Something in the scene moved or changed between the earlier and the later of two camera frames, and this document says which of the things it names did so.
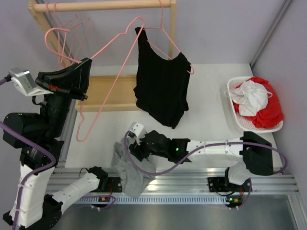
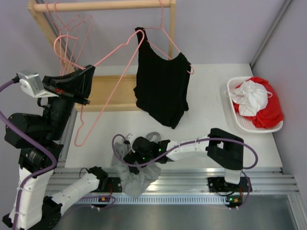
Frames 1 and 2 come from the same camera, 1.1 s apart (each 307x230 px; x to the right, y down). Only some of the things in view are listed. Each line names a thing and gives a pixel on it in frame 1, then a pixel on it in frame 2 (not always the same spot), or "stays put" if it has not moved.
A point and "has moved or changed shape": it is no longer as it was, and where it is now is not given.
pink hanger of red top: x=64 y=25 to x=63 y=32
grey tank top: x=134 y=179 has moved or changed shape
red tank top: x=272 y=114 stays put
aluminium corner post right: x=270 y=30 stays put
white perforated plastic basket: x=244 y=123 stays put
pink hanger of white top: x=55 y=11 to x=60 y=37
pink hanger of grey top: x=119 y=75 to x=126 y=44
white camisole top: x=252 y=97 stays put
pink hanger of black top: x=161 y=27 stays put
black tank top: x=162 y=85 stays put
